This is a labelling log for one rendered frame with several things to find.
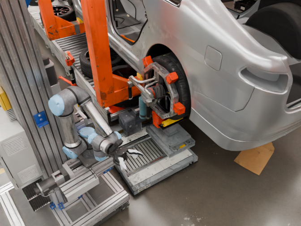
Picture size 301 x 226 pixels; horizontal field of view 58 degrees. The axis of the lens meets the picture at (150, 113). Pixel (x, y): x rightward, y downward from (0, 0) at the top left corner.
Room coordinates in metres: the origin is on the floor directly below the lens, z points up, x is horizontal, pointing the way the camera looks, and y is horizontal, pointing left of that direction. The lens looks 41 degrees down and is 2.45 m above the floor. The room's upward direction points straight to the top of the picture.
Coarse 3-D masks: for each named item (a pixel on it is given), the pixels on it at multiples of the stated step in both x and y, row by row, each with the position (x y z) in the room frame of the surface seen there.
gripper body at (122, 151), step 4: (108, 144) 1.10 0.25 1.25; (112, 144) 1.11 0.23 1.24; (108, 148) 1.08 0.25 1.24; (120, 148) 1.07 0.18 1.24; (124, 148) 1.07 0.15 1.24; (108, 152) 1.07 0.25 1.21; (112, 152) 1.06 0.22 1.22; (116, 152) 1.04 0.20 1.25; (120, 152) 1.04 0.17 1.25; (124, 152) 1.04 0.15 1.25; (108, 156) 1.07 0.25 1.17; (112, 156) 1.06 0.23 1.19; (120, 156) 1.02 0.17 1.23; (124, 156) 1.04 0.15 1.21; (124, 160) 1.03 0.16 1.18; (116, 164) 1.01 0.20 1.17
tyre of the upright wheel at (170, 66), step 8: (160, 56) 2.29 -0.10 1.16; (168, 56) 2.27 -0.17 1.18; (160, 64) 2.25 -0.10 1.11; (168, 64) 2.15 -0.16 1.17; (176, 64) 2.15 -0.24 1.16; (176, 72) 2.07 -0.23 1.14; (184, 72) 2.09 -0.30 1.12; (176, 80) 2.03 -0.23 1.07; (184, 80) 2.03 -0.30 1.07; (184, 88) 1.97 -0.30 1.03; (184, 96) 1.94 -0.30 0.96; (184, 104) 1.93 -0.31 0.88
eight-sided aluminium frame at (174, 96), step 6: (150, 66) 2.24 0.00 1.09; (156, 66) 2.19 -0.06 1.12; (144, 72) 2.34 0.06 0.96; (162, 72) 2.09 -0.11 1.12; (168, 72) 2.09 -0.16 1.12; (144, 78) 2.35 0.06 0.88; (144, 84) 2.35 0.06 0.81; (168, 84) 2.00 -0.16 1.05; (168, 90) 1.99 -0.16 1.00; (174, 90) 1.98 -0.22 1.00; (174, 96) 1.93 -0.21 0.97; (174, 102) 1.93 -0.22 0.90; (156, 108) 2.22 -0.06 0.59; (162, 114) 2.08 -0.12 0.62; (168, 114) 1.97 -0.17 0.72; (174, 114) 1.94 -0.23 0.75
